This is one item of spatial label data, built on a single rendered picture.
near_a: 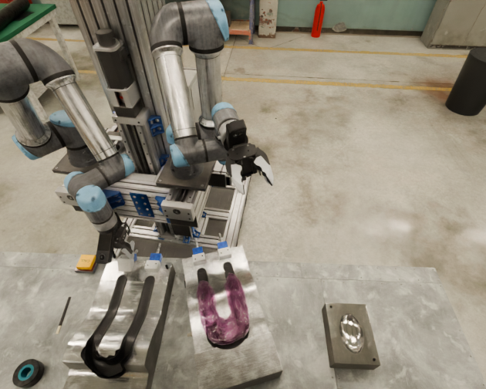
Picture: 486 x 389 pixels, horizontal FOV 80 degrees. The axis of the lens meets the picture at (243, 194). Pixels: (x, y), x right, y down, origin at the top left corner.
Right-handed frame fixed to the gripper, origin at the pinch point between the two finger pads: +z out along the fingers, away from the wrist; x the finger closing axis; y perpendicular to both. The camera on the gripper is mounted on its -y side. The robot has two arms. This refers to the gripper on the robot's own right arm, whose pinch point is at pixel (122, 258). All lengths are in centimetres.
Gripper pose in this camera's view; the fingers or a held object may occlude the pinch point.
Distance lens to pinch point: 122.9
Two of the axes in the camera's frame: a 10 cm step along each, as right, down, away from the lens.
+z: 0.0, 6.7, 7.5
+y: 0.4, -7.4, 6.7
